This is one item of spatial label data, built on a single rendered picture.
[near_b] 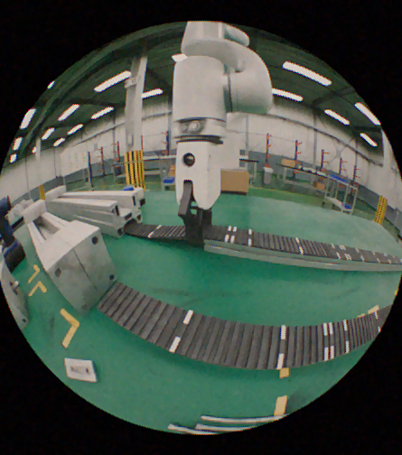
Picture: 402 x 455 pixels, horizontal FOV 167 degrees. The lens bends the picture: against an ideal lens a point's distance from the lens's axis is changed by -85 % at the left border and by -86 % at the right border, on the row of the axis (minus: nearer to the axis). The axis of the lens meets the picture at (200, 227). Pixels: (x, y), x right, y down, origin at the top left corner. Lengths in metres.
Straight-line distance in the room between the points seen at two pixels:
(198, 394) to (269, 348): 0.09
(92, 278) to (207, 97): 0.29
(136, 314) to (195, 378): 0.10
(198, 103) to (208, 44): 0.16
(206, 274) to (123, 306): 0.14
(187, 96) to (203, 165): 0.11
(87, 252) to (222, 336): 0.18
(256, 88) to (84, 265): 0.32
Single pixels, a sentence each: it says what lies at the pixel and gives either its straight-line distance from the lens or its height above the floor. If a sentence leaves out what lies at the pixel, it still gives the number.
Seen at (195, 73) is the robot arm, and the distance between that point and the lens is 0.24.
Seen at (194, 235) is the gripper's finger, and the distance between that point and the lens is 0.25.
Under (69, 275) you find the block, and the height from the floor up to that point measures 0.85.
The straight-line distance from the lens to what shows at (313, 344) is 0.18.
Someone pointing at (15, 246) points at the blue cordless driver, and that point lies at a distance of 0.60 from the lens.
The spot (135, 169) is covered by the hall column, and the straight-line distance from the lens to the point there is 3.52.
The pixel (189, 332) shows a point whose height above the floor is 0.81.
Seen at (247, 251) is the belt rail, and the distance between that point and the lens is 0.28.
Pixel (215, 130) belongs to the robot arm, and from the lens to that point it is 0.21.
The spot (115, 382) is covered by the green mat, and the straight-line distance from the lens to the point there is 0.20.
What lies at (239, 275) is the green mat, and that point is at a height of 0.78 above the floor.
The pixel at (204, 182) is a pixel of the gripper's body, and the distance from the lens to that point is 0.20.
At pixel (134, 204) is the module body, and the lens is 0.40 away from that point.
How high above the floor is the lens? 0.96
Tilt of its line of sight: 29 degrees down
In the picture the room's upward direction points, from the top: straight up
